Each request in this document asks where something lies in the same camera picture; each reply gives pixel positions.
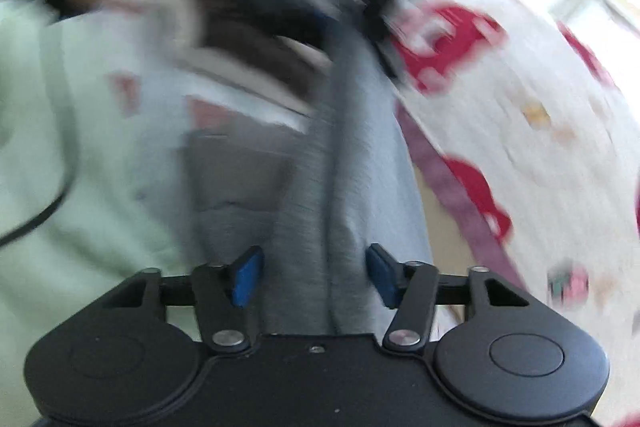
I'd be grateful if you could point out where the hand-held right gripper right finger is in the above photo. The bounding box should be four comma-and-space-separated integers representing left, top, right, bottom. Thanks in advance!
365, 243, 531, 353

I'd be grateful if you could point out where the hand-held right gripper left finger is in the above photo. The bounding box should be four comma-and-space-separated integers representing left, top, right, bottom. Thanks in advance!
100, 245, 265, 354

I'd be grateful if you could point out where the grey garment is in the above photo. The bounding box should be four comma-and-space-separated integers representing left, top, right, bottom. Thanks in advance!
182, 0, 436, 338

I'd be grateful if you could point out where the light green clothing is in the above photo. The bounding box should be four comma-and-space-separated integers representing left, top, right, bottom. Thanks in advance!
0, 0, 211, 427

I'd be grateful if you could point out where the checked bear-print mat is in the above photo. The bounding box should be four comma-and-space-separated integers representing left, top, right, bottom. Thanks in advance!
100, 0, 321, 218

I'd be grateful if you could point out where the window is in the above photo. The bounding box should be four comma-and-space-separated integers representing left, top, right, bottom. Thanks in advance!
547, 0, 640, 48

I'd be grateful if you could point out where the white bear-print quilt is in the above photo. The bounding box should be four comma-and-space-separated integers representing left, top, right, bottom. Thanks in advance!
385, 0, 640, 427

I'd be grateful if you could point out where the black cable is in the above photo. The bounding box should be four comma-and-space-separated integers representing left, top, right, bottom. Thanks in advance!
0, 107, 83, 250

